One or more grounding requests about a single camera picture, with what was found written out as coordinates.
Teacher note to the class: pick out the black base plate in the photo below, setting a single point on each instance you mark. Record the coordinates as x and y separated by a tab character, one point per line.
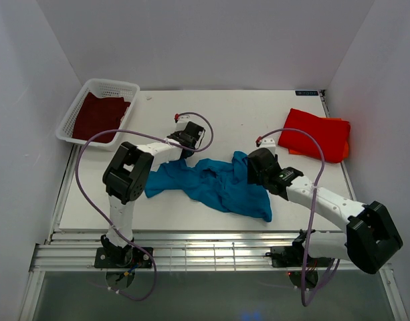
290	256
141	255

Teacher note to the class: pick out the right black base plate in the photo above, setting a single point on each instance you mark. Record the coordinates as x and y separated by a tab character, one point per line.
290	256

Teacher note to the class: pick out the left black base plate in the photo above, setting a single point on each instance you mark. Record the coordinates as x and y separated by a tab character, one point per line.
141	255

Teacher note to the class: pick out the white plastic basket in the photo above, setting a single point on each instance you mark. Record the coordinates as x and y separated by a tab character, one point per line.
101	88

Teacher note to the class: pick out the red folded t shirt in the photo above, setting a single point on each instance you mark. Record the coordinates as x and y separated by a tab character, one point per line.
316	135

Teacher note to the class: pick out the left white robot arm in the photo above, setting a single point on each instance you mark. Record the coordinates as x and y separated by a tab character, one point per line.
126	176

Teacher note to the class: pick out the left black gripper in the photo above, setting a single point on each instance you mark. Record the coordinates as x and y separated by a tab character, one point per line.
176	134

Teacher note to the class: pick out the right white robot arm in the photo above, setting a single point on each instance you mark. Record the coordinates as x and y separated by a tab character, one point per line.
368	236

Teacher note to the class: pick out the blue t shirt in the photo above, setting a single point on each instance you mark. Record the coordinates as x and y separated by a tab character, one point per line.
217	184

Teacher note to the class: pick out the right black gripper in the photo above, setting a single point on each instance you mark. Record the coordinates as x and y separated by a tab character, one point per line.
251	177

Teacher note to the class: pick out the orange folded t shirt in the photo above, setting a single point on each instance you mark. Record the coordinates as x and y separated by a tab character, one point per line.
345	147

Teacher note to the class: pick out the dark red t shirt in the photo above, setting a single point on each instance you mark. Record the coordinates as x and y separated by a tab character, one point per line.
97	115

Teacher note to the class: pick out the blue label sticker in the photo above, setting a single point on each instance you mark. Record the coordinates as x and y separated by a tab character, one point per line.
306	93

